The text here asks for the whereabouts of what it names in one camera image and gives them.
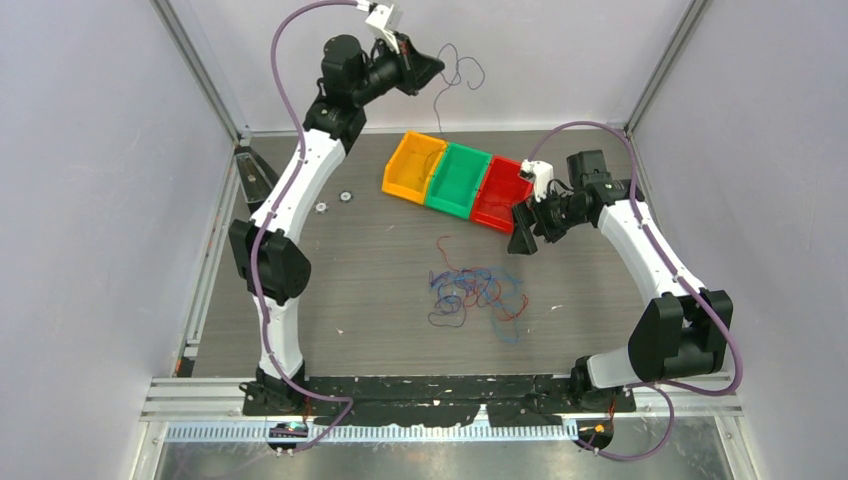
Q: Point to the green plastic bin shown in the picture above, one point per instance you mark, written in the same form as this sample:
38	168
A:
454	186

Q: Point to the black wedge stand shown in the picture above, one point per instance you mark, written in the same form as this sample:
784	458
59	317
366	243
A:
257	177

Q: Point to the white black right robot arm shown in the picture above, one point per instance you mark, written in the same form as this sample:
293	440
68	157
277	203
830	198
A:
682	330

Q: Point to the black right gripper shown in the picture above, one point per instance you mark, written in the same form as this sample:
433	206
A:
522	240

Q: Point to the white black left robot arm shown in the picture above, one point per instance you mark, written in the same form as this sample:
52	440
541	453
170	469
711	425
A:
266	247

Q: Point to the yellow plastic bin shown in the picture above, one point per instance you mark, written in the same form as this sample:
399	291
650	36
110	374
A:
408	173

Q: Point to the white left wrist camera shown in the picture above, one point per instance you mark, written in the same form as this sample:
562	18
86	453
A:
381	19

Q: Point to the red plastic bin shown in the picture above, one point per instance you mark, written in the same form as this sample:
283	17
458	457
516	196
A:
502	188

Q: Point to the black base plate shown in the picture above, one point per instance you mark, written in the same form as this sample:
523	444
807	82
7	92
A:
432	401

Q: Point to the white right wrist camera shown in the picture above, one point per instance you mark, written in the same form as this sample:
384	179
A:
539	173

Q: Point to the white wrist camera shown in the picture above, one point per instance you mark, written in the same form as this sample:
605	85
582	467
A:
381	19
539	173

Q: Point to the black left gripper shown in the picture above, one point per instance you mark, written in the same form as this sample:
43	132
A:
415	69

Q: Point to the perforated metal cable rail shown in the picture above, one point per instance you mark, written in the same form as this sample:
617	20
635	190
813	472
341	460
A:
299	432

